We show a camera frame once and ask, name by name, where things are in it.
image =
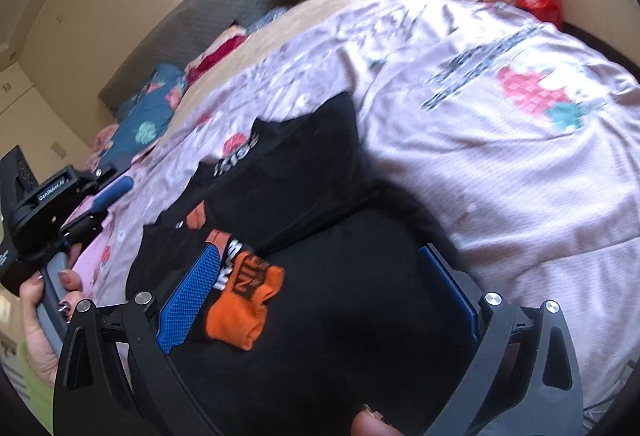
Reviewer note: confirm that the black printed garment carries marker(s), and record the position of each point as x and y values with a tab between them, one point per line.
300	165

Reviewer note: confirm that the grey quilted headboard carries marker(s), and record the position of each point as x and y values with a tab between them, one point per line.
200	10

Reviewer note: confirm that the blue floral pillow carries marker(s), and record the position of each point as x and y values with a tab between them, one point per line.
150	105

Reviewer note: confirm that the person's left hand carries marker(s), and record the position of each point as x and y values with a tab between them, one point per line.
42	346

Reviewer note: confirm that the plain black cloth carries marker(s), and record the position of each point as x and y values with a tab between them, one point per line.
340	331

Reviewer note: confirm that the green cloth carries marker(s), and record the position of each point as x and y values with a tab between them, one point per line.
32	391

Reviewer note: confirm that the black and orange sock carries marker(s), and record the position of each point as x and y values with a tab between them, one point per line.
242	311
162	246

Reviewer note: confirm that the cream wardrobe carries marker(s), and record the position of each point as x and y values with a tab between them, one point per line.
30	115

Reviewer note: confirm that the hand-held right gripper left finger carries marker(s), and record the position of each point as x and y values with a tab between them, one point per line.
190	296

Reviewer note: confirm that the blue grey patterned cloth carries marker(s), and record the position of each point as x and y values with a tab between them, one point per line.
262	18

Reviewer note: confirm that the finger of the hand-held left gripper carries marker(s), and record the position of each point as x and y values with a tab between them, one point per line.
114	192
85	225

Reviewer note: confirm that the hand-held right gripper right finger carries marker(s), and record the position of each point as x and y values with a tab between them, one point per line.
445	286

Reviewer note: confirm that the person's right hand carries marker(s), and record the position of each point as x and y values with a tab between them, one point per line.
374	423

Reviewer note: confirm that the red plastic bag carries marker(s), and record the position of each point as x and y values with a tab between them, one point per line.
540	0

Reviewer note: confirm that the pink floral pillow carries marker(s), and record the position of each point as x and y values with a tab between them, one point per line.
102	138

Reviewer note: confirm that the beige bed sheet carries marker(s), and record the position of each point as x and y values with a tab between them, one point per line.
280	23

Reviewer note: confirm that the pink printed blanket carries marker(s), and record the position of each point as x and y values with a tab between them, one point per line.
475	155

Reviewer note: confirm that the red and pink cloth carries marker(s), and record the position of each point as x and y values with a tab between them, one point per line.
215	53

